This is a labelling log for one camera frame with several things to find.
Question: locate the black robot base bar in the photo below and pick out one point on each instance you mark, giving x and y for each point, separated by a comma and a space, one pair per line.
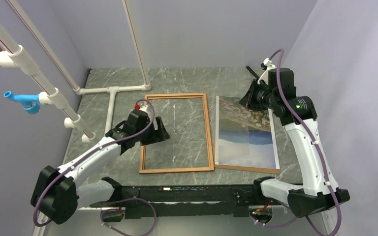
238, 200

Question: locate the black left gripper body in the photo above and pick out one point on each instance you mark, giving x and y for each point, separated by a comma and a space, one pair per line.
147, 137

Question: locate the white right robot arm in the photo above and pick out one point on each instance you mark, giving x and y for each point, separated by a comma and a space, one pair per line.
319, 190

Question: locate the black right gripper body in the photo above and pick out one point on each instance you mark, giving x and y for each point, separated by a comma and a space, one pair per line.
262, 97

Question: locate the white pvc pipe stand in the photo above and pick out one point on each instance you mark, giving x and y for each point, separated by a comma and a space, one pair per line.
14, 55

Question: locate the landscape photo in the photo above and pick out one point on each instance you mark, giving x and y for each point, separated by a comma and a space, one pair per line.
263, 148

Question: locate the blue faucet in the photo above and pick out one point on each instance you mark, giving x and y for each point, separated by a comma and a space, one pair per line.
30, 103

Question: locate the wooden picture frame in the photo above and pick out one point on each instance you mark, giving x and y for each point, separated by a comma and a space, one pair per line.
208, 141

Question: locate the clear acrylic sheet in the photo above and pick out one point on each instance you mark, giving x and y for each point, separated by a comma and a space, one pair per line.
232, 136

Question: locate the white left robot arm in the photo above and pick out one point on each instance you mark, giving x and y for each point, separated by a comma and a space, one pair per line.
60, 191

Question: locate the black handled hammer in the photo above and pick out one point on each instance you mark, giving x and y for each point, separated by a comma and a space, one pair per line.
253, 73

